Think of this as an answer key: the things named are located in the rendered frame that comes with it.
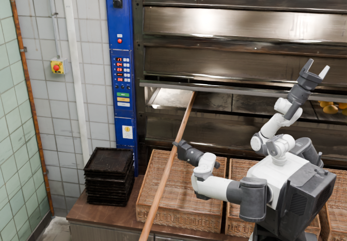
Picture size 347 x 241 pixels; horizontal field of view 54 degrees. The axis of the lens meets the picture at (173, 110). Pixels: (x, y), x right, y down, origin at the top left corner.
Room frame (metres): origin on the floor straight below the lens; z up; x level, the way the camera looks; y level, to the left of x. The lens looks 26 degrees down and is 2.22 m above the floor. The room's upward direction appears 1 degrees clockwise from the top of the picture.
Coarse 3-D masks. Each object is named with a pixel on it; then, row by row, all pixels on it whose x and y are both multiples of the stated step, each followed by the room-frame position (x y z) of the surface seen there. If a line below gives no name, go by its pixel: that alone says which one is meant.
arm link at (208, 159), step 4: (204, 156) 1.44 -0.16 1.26; (208, 156) 1.45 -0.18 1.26; (212, 156) 1.47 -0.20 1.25; (200, 160) 1.43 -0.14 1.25; (204, 160) 1.41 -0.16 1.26; (208, 160) 1.41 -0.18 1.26; (212, 160) 1.42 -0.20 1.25; (200, 164) 1.40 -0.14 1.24; (204, 164) 1.40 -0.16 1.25; (208, 164) 1.40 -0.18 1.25; (212, 164) 1.40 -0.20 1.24
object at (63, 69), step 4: (52, 60) 2.23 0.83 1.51; (56, 60) 2.23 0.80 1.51; (60, 60) 2.22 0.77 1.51; (64, 60) 2.24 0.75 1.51; (52, 64) 2.23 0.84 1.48; (56, 64) 2.23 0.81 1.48; (64, 64) 2.23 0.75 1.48; (52, 68) 2.23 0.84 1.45; (60, 68) 2.22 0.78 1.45; (64, 68) 2.22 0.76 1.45; (68, 68) 2.28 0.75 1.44; (52, 72) 2.23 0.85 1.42; (56, 72) 2.23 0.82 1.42; (60, 72) 2.22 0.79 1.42; (64, 72) 2.22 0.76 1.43
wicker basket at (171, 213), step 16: (160, 160) 2.12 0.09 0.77; (176, 160) 2.10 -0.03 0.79; (224, 160) 2.05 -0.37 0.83; (160, 176) 2.08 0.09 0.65; (176, 176) 2.07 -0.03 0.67; (224, 176) 1.89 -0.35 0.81; (144, 192) 1.85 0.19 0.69; (176, 192) 1.98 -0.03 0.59; (192, 192) 1.98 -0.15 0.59; (144, 208) 1.69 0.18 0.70; (160, 208) 1.66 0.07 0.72; (176, 208) 1.65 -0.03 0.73; (192, 208) 1.81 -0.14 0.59; (208, 208) 1.81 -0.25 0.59; (160, 224) 1.66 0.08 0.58; (176, 224) 1.65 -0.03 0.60; (192, 224) 1.63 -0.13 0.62; (208, 224) 1.61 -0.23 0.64
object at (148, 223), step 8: (192, 96) 2.33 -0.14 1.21; (192, 104) 2.21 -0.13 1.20; (184, 120) 1.94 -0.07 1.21; (176, 152) 1.59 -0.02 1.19; (168, 160) 1.49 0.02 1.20; (168, 168) 1.42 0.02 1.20; (160, 184) 1.29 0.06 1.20; (160, 192) 1.23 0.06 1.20; (160, 200) 1.20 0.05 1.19; (152, 208) 1.13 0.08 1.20; (152, 216) 1.08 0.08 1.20; (144, 232) 0.99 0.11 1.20; (144, 240) 0.95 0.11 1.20
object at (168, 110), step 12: (156, 108) 2.18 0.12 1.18; (168, 108) 2.18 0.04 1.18; (180, 108) 2.18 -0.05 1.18; (192, 108) 2.18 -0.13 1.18; (240, 120) 2.07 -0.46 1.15; (252, 120) 2.06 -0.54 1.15; (264, 120) 2.05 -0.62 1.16; (300, 120) 2.02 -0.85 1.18; (312, 120) 2.02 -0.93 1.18; (324, 120) 2.02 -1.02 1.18
